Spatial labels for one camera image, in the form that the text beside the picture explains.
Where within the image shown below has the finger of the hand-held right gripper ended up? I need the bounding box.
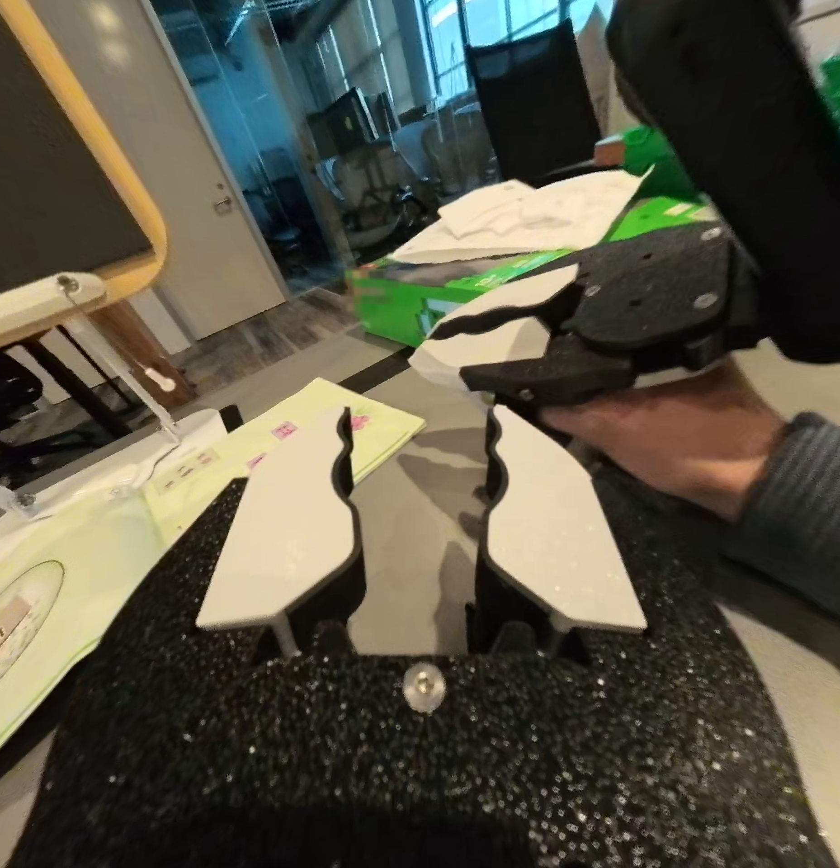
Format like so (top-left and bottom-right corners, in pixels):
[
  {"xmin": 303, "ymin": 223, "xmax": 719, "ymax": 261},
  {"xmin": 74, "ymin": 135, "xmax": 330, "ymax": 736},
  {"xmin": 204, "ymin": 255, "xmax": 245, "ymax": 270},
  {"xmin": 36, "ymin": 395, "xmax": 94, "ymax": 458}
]
[
  {"xmin": 425, "ymin": 263, "xmax": 585, "ymax": 342},
  {"xmin": 408, "ymin": 317, "xmax": 551, "ymax": 391}
]

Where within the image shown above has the black office chair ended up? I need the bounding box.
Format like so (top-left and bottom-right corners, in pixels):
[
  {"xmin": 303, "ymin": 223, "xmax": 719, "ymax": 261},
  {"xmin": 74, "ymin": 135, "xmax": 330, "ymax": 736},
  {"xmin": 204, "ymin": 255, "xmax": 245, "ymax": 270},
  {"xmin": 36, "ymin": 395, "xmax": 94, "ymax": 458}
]
[
  {"xmin": 0, "ymin": 351, "xmax": 48, "ymax": 476},
  {"xmin": 462, "ymin": 17, "xmax": 605, "ymax": 189}
]

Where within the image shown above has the grey desk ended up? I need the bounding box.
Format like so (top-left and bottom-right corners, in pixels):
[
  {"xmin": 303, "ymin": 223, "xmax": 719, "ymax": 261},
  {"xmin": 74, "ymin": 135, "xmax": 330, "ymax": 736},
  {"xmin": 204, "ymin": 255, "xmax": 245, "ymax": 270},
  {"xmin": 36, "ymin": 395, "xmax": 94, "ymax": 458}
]
[{"xmin": 0, "ymin": 332, "xmax": 840, "ymax": 868}]

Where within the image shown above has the light green instruction booklet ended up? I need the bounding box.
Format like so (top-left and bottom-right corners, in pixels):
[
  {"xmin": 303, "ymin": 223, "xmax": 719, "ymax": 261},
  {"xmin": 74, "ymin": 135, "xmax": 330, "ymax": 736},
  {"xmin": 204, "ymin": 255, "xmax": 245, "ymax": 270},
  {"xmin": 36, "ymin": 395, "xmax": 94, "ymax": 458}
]
[{"xmin": 0, "ymin": 376, "xmax": 428, "ymax": 762}]

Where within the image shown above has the green plastic bin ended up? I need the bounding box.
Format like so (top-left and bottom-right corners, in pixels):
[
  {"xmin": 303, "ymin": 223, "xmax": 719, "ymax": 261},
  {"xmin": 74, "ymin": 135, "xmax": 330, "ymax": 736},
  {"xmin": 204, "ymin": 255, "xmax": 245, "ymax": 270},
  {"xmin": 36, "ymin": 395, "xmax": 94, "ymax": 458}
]
[{"xmin": 819, "ymin": 53, "xmax": 840, "ymax": 138}]

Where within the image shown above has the person's right hand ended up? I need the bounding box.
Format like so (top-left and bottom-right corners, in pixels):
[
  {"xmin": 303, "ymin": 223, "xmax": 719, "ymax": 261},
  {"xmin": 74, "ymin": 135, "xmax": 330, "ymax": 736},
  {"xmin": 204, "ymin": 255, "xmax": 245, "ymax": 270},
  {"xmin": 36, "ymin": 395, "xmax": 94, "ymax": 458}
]
[{"xmin": 541, "ymin": 361, "xmax": 792, "ymax": 521}]

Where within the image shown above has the black computer monitor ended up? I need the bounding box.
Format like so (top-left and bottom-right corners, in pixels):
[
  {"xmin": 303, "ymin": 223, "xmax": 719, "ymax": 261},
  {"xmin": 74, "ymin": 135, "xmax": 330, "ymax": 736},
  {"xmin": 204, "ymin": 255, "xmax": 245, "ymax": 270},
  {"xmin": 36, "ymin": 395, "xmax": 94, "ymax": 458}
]
[{"xmin": 307, "ymin": 87, "xmax": 382, "ymax": 161}]

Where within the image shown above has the wooden pillar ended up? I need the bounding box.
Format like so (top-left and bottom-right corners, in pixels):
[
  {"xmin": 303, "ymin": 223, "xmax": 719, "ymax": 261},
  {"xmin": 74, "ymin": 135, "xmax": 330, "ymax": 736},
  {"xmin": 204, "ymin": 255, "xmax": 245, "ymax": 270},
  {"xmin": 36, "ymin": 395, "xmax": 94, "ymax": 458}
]
[{"xmin": 86, "ymin": 302, "xmax": 198, "ymax": 409}]

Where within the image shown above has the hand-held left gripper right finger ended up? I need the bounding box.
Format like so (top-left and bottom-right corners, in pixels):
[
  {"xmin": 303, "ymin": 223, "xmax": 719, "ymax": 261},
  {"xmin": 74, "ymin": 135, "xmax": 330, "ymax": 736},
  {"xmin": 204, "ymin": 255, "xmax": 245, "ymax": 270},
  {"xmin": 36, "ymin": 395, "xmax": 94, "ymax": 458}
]
[{"xmin": 474, "ymin": 403, "xmax": 649, "ymax": 653}]

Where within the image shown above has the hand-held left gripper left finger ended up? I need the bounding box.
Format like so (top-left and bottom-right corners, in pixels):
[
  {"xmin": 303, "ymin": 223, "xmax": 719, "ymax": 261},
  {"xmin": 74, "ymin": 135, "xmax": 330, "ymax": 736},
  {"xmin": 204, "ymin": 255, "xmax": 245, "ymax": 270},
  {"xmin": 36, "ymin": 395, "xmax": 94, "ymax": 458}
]
[{"xmin": 196, "ymin": 406, "xmax": 364, "ymax": 659}]

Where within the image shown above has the large window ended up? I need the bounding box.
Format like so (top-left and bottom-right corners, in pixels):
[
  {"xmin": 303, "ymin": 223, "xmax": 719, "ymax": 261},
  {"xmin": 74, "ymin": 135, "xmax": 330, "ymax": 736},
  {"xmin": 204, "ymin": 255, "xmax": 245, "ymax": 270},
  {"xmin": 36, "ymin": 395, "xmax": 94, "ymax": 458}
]
[{"xmin": 420, "ymin": 0, "xmax": 619, "ymax": 69}]

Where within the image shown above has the green toy set box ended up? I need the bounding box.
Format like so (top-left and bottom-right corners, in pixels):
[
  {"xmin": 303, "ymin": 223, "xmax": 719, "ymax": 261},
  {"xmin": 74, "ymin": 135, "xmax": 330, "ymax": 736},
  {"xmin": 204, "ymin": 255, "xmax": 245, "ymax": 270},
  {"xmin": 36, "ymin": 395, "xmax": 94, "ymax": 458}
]
[{"xmin": 349, "ymin": 125, "xmax": 722, "ymax": 350}]

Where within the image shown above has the white door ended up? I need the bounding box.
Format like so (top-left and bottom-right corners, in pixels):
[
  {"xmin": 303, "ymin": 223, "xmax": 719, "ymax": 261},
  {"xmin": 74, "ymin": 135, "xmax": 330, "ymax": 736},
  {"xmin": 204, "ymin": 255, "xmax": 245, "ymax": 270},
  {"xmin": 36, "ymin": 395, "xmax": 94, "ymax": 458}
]
[{"xmin": 33, "ymin": 0, "xmax": 291, "ymax": 341}]

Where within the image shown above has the grey office chair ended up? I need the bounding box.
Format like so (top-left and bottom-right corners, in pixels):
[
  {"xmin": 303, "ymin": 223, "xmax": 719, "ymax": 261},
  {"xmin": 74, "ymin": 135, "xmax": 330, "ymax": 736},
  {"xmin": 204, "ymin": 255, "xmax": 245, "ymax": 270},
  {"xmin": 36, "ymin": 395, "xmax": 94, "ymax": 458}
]
[{"xmin": 324, "ymin": 155, "xmax": 429, "ymax": 240}]

